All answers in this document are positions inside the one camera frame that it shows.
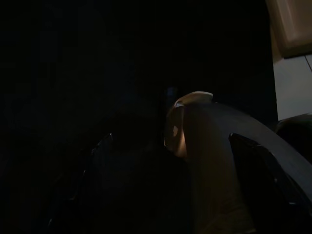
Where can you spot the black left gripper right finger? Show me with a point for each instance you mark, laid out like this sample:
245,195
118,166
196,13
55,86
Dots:
268,195

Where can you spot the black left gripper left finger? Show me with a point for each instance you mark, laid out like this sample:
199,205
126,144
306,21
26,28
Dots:
80,195

